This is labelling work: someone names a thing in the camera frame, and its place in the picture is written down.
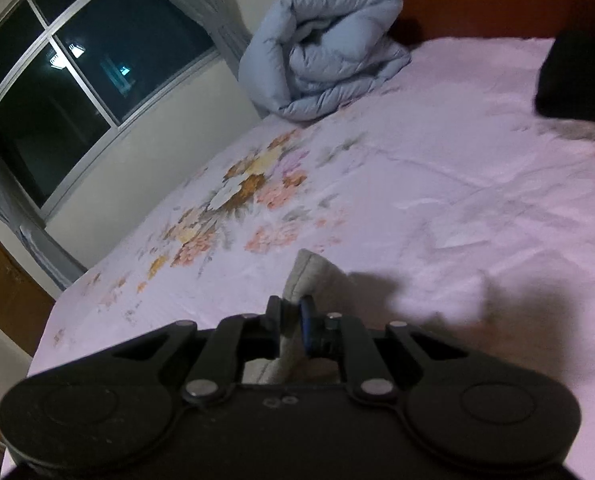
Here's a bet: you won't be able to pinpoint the black object on bed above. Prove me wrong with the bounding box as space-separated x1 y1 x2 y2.
534 13 595 122

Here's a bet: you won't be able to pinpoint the pink floral bed sheet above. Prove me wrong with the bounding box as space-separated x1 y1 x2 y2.
31 39 595 479

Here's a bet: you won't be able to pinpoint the brown wooden door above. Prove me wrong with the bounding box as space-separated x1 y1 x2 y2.
0 242 55 356

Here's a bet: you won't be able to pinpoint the left grey curtain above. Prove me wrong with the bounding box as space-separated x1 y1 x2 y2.
0 160 86 290

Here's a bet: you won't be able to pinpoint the blue folded duvet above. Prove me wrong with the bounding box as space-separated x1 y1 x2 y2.
238 0 411 122

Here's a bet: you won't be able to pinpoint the grey pants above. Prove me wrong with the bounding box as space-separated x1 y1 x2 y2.
242 249 359 385

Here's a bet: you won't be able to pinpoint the aluminium sliding window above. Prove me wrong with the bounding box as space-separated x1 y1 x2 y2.
0 0 217 219

